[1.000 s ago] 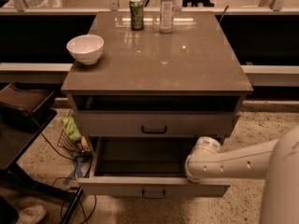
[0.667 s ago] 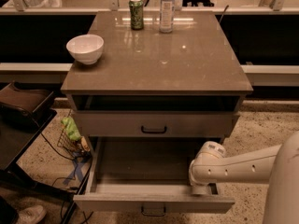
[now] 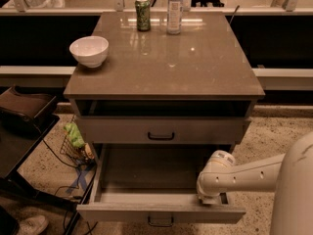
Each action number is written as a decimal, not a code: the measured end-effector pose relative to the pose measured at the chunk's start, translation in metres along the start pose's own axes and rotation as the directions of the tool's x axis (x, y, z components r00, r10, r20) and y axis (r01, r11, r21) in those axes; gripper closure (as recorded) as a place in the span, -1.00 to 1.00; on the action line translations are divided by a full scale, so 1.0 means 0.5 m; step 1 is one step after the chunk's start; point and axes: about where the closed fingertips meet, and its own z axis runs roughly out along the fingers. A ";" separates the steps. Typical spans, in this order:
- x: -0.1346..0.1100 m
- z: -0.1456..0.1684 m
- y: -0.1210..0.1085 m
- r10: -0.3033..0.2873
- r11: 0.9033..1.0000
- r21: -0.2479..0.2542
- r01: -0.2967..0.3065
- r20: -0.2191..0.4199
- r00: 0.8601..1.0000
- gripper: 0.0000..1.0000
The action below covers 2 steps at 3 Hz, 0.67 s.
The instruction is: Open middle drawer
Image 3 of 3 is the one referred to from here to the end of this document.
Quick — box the green soda can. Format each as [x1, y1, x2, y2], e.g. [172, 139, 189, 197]
[135, 0, 151, 31]

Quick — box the clear plastic water bottle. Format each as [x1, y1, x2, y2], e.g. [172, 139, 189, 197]
[166, 0, 183, 34]

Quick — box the white ceramic bowl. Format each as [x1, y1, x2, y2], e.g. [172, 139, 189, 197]
[69, 36, 109, 68]

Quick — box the white sneaker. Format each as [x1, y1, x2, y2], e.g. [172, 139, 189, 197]
[17, 215, 49, 235]

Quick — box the black cart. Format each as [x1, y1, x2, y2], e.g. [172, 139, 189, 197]
[0, 115, 94, 235]

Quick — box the grey drawer cabinet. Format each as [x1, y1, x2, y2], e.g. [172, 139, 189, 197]
[64, 11, 266, 155]

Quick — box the grey drawer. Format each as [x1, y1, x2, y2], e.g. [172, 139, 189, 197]
[76, 117, 250, 145]
[77, 144, 246, 227]

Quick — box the wire basket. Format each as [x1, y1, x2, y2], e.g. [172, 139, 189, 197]
[60, 130, 93, 165]

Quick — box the black floor cable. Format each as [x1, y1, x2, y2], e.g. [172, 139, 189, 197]
[42, 139, 99, 235]

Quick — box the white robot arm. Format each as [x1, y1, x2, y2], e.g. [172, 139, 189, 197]
[197, 132, 313, 235]

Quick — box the green bag in basket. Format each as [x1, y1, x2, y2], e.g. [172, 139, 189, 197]
[64, 122, 85, 148]

